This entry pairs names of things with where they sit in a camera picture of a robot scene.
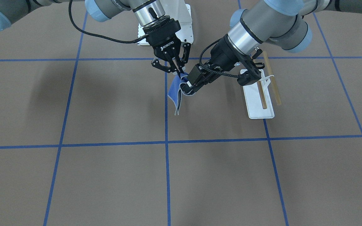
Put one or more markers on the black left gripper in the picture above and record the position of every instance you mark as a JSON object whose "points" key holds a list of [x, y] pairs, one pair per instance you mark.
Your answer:
{"points": [[222, 52]]}

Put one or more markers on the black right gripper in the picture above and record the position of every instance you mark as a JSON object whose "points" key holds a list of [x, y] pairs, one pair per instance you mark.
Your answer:
{"points": [[167, 45]]}

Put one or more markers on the blue microfiber towel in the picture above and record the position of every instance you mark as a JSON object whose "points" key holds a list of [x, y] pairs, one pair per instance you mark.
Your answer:
{"points": [[175, 92]]}

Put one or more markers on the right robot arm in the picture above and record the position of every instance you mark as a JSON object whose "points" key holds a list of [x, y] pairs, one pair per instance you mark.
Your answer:
{"points": [[147, 12]]}

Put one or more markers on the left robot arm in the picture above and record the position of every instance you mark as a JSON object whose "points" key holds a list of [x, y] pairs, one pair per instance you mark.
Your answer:
{"points": [[278, 22]]}

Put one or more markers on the white towel rack base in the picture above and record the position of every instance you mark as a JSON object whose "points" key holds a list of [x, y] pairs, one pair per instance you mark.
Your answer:
{"points": [[252, 99]]}

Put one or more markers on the wooden rack bar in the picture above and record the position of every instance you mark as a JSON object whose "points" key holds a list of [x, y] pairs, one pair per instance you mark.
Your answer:
{"points": [[272, 78], [262, 95]]}

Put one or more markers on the crossing blue tape strip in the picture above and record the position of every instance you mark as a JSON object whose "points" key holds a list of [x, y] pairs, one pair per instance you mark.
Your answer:
{"points": [[168, 189]]}

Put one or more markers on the long blue tape strip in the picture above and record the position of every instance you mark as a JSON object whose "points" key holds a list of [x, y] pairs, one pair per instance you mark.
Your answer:
{"points": [[67, 145]]}

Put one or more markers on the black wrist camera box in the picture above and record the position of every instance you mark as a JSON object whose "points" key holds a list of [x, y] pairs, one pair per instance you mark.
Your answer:
{"points": [[195, 76]]}

